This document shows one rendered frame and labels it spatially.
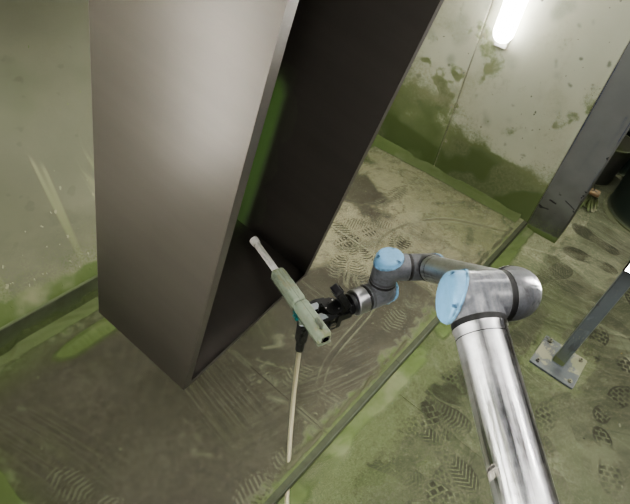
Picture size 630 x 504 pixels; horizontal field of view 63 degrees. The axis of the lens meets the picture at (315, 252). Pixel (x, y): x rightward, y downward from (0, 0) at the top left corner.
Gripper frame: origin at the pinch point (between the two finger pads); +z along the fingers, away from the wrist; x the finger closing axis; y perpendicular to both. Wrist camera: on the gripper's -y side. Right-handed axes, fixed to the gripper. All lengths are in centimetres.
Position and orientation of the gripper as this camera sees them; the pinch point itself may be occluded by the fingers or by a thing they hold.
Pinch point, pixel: (301, 318)
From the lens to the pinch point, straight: 160.8
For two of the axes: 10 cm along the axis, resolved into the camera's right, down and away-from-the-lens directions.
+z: -8.4, 2.6, -4.7
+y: -1.5, 7.3, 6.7
